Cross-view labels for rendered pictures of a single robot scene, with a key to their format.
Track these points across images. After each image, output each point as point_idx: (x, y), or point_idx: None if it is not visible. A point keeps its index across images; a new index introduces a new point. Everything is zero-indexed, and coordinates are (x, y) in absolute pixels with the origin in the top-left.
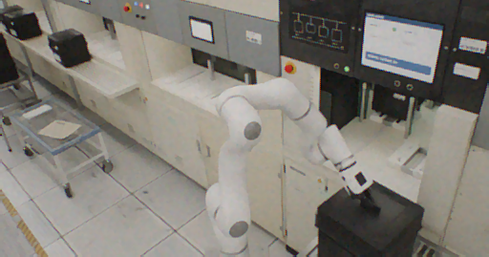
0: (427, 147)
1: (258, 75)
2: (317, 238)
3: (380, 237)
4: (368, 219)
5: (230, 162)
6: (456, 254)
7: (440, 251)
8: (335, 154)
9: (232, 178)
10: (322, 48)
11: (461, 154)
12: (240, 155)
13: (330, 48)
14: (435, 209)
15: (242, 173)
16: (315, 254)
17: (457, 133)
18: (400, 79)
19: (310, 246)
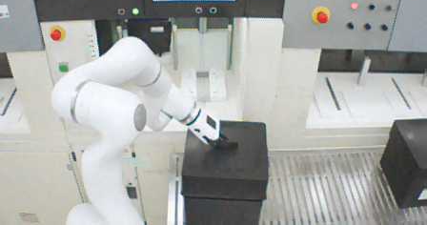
0: (200, 70)
1: (10, 58)
2: (170, 207)
3: (257, 168)
4: (234, 158)
5: (110, 173)
6: (280, 151)
7: (270, 155)
8: (181, 108)
9: (115, 192)
10: None
11: (278, 59)
12: (119, 157)
13: None
14: (260, 120)
15: (122, 179)
16: (182, 223)
17: (272, 41)
18: (201, 5)
19: (172, 219)
